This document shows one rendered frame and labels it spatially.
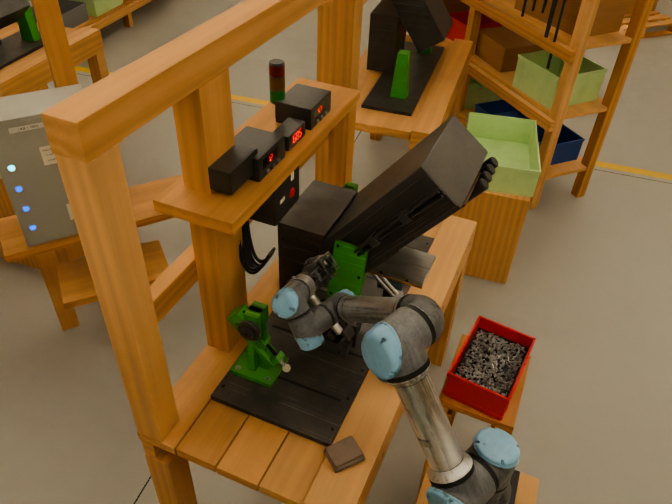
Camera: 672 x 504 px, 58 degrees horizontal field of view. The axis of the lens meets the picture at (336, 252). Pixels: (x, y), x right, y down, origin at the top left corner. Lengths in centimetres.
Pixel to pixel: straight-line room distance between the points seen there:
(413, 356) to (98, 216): 75
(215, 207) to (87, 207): 40
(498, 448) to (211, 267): 96
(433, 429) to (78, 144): 98
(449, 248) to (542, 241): 178
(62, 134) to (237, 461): 106
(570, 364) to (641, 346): 46
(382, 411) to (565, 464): 136
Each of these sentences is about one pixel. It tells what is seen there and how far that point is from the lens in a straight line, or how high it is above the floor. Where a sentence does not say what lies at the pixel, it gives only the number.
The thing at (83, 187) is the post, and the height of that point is 178.
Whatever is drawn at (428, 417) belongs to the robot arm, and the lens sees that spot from 146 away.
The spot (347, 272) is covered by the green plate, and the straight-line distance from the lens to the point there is 198.
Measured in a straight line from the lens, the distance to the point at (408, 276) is 206.
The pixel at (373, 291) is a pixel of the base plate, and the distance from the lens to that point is 232.
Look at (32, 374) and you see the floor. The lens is 348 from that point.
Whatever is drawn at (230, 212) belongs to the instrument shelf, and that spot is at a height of 154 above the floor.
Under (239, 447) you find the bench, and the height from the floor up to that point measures 88.
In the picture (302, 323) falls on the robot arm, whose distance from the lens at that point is 169.
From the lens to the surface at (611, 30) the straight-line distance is 438.
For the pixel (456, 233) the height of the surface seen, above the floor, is 90.
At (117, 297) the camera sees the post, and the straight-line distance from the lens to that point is 152.
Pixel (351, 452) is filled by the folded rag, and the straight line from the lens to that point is 184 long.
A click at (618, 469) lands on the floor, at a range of 322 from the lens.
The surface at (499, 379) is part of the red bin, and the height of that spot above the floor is 88.
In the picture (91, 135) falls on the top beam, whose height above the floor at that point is 190.
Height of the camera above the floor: 249
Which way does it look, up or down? 40 degrees down
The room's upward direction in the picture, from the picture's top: 3 degrees clockwise
